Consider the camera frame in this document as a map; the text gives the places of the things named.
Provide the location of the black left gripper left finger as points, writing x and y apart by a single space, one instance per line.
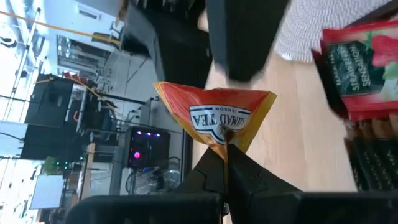
206 174

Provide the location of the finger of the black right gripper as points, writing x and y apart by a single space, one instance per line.
248 37

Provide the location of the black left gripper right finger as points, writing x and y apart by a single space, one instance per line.
248 183

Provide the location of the orange tea packet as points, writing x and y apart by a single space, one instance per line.
217 105

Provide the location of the red tea packet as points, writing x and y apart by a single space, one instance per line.
357 71

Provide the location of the computer tower purple lights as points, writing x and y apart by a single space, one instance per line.
149 146

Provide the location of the round woven placemat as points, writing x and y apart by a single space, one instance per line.
317 28

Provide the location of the small green plant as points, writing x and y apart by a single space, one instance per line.
50 165

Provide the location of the black cabinet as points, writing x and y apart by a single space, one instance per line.
46 105

